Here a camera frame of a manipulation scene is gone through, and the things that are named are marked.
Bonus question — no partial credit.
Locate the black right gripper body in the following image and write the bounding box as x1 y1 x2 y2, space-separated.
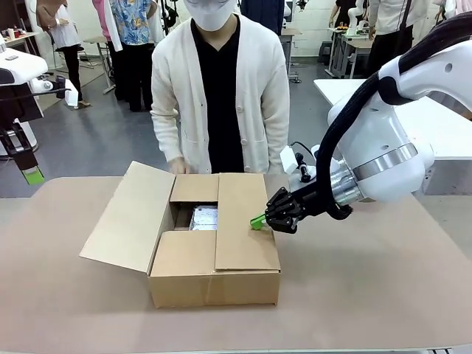
291 186 342 223

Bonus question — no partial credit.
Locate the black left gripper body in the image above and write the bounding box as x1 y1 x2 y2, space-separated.
0 83 46 127

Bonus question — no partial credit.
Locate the bubble-wrapped clock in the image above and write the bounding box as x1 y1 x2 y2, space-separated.
188 205 220 233

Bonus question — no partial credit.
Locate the brown cardboard box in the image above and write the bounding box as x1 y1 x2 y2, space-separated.
78 160 282 309

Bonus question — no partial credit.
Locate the person's right forearm white sleeve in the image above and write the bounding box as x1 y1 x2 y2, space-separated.
150 110 185 173

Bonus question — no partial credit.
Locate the person's left forearm white sleeve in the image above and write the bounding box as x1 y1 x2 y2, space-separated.
254 110 291 175

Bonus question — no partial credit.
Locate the person's right hand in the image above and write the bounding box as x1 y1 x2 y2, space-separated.
167 157 193 176

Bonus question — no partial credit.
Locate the woman in black trousers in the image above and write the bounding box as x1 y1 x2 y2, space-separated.
36 0 91 110

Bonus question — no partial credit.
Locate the person in pink top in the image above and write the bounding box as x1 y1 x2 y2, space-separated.
91 0 125 100

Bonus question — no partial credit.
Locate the person in white cardigan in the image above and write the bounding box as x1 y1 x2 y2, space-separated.
150 0 291 176

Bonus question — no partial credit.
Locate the person in floral shirt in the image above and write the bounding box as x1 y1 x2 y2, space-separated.
110 0 158 111

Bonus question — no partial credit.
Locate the background work desk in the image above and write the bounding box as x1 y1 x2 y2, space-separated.
329 27 373 79

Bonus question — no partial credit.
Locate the grey background desk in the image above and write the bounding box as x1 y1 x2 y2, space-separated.
279 28 304 69

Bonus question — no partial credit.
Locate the person in navy top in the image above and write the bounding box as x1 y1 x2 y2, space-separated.
241 0 287 36

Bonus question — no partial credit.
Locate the small white background robot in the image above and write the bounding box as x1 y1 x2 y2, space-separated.
347 0 370 36

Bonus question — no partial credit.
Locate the white face mask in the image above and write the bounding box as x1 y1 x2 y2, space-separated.
184 0 232 32

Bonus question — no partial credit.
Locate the person in white shirt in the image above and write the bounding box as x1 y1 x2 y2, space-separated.
367 0 416 80

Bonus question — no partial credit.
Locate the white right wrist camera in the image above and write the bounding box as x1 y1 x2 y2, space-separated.
279 142 318 184

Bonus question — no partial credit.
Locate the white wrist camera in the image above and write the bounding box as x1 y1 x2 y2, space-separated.
31 75 84 109
279 142 318 184

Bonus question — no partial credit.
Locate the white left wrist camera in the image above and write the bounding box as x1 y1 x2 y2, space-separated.
31 75 84 109

